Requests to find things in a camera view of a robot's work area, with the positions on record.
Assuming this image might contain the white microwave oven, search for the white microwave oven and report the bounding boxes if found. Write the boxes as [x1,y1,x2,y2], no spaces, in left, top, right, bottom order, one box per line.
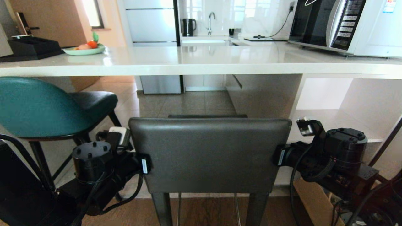
[288,0,402,59]

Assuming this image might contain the pale green fruit plate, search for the pale green fruit plate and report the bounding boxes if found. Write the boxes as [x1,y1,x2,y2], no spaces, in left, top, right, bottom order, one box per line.
[62,44,106,56]

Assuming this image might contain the red tomato with leaf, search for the red tomato with leaf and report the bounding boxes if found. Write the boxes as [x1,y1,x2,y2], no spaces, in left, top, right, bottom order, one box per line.
[87,31,100,49]

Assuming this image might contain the grey padded bar stool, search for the grey padded bar stool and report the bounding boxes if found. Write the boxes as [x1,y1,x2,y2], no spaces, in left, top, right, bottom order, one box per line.
[128,114,292,226]

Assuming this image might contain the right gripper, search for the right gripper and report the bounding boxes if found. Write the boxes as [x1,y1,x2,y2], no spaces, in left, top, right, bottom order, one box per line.
[272,142,315,177]

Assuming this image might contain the green padded bar stool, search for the green padded bar stool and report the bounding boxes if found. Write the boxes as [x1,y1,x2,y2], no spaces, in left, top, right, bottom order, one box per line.
[0,77,123,191]

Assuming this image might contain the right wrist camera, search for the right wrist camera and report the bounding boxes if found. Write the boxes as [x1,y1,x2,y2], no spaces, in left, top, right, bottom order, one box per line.
[296,117,327,148]

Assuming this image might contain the white refrigerator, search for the white refrigerator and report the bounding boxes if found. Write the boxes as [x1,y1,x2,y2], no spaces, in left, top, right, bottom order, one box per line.
[117,0,183,94]

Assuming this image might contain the black power cord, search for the black power cord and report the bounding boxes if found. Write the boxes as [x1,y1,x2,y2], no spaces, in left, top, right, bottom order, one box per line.
[253,3,296,40]

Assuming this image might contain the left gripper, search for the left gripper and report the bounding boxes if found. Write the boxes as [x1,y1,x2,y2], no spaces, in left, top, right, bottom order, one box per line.
[112,153,154,192]

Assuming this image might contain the black cable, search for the black cable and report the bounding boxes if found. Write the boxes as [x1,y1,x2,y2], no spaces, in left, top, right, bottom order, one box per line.
[289,144,313,226]
[100,172,145,215]

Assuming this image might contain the black tray box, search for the black tray box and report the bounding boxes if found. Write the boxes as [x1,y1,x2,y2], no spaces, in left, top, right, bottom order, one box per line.
[0,35,65,63]

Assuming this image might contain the brown wooden door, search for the brown wooden door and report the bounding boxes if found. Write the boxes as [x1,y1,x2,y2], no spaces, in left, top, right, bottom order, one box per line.
[9,0,87,48]

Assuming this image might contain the black door handle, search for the black door handle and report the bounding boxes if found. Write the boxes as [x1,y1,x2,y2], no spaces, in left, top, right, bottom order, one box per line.
[15,12,41,36]

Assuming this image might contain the black electric kettle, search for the black electric kettle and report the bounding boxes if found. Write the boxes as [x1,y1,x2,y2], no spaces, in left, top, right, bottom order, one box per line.
[182,18,197,37]

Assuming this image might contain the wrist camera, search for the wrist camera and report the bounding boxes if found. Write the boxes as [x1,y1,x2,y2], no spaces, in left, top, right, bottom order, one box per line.
[95,126,133,152]
[296,117,327,148]

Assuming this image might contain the chrome kitchen faucet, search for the chrome kitchen faucet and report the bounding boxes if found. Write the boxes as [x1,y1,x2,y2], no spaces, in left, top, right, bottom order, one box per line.
[206,12,216,36]

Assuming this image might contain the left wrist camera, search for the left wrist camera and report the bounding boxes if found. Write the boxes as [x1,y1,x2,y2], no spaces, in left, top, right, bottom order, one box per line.
[95,126,133,152]

